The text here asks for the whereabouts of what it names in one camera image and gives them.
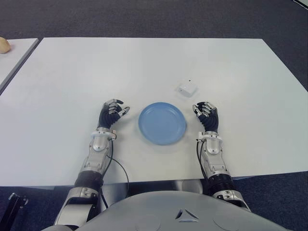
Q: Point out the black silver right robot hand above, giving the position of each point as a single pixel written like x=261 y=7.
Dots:
x=211 y=120

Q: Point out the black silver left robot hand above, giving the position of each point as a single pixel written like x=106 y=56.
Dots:
x=108 y=119

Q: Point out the white square charger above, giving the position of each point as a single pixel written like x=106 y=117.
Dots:
x=186 y=88

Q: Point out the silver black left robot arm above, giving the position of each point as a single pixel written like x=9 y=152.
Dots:
x=92 y=154

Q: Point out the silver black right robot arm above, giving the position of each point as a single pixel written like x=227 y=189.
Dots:
x=215 y=156

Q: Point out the blue round plate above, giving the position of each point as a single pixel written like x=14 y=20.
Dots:
x=162 y=124

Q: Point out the grey robot torso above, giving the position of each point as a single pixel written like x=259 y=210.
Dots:
x=168 y=211

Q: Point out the beige round bread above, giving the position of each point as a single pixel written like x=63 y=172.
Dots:
x=4 y=45

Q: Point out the black metal stand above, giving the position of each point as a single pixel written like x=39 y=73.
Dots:
x=13 y=209

